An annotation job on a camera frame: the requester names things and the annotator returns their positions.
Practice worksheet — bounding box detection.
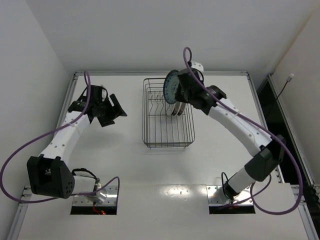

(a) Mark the white plate green line rim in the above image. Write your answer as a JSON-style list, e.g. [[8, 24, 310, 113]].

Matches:
[[165, 102, 175, 116]]

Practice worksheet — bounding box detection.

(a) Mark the black wall cable white plug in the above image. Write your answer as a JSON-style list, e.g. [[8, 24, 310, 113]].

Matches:
[[275, 73, 295, 101]]

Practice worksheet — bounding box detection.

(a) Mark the blue floral green plate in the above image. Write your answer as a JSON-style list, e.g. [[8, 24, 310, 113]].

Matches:
[[163, 69, 180, 105]]

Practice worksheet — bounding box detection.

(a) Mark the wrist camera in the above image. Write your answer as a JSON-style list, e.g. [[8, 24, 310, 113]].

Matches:
[[188, 61, 204, 73], [89, 85, 108, 103]]

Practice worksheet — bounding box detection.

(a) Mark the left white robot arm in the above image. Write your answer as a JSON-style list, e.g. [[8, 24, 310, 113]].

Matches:
[[26, 85, 127, 200]]

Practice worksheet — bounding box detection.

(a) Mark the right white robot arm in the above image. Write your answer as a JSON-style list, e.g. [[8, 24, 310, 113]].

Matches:
[[175, 69, 283, 200]]

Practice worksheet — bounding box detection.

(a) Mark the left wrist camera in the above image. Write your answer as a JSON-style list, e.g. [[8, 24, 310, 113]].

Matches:
[[89, 85, 108, 103]]

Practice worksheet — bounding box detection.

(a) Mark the purple cable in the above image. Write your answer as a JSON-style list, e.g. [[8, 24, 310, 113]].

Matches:
[[182, 46, 304, 215], [0, 70, 120, 204]]

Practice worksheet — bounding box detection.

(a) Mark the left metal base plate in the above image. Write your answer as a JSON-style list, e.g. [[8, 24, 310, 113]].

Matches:
[[72, 185, 118, 207]]

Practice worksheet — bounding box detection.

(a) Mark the metal base plate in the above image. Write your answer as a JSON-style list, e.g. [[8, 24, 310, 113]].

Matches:
[[72, 185, 118, 207], [206, 185, 253, 207]]

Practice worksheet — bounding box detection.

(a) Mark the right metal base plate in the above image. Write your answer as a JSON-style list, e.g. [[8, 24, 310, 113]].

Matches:
[[206, 185, 253, 207]]

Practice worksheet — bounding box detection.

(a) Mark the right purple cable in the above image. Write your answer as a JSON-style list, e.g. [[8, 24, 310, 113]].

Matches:
[[182, 46, 304, 215]]

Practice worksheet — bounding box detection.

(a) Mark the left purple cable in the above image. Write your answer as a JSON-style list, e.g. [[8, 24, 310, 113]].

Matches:
[[0, 70, 120, 204]]

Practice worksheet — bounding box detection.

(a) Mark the grey wire dish rack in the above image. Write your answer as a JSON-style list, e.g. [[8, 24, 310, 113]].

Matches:
[[142, 77, 196, 149]]

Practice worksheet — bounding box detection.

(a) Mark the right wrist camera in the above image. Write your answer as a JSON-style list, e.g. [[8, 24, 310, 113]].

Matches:
[[188, 61, 204, 73]]

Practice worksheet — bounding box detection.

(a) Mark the green red rimmed plate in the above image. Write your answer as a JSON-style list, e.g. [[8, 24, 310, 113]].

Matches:
[[171, 101, 181, 116], [177, 102, 186, 116]]

